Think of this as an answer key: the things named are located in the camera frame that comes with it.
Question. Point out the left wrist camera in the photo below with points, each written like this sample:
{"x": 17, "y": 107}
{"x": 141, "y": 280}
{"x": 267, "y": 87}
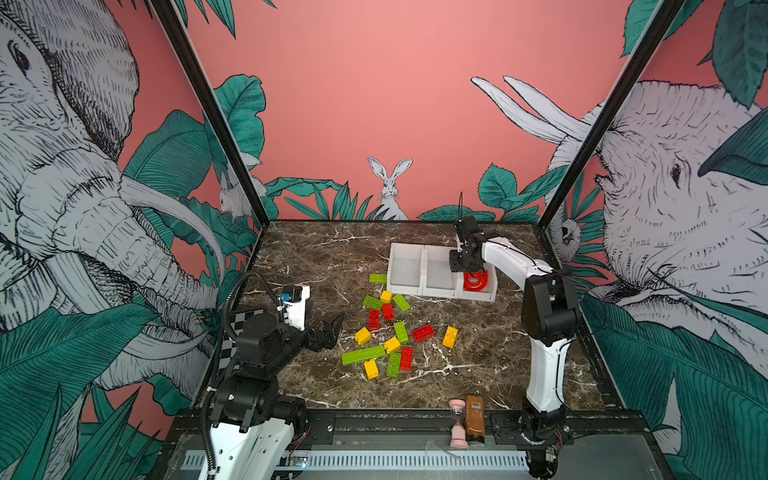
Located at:
{"x": 294, "y": 299}

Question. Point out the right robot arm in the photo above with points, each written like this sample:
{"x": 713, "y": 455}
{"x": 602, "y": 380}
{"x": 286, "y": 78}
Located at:
{"x": 550, "y": 316}

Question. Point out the long red lego brick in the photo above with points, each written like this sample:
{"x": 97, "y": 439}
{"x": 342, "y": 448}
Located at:
{"x": 374, "y": 320}

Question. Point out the pink hourglass timer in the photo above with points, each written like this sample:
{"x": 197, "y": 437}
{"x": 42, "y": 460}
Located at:
{"x": 458, "y": 431}

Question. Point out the brown rectangular bottle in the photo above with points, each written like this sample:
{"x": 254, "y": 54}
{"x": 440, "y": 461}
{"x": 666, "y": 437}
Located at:
{"x": 475, "y": 419}

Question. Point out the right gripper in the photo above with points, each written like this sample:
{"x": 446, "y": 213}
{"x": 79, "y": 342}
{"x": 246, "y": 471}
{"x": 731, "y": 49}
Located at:
{"x": 456, "y": 266}

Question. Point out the red arch lego piece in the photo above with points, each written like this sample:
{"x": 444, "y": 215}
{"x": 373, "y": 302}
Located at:
{"x": 475, "y": 281}

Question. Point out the black front rail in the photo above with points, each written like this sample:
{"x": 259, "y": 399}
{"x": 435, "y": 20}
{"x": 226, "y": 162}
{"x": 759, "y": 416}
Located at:
{"x": 328, "y": 427}

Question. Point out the white three-compartment bin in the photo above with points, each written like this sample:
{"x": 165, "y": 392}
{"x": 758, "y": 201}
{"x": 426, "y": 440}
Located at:
{"x": 423, "y": 270}

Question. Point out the small red lego brick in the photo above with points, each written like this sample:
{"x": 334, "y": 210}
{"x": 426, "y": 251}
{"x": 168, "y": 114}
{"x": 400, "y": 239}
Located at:
{"x": 388, "y": 311}

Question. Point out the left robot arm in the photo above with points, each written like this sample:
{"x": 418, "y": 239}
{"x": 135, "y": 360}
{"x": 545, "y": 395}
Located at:
{"x": 247, "y": 423}

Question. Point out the yellow lego brick front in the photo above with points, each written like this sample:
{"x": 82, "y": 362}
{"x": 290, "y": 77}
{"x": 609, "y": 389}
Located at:
{"x": 371, "y": 369}

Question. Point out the long green lego brick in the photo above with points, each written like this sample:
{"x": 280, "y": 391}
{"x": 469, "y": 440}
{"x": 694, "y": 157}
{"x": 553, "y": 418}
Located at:
{"x": 363, "y": 355}

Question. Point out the white perforated strip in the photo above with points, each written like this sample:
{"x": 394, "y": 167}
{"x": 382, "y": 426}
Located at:
{"x": 414, "y": 460}

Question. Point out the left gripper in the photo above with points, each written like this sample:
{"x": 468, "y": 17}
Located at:
{"x": 317, "y": 343}

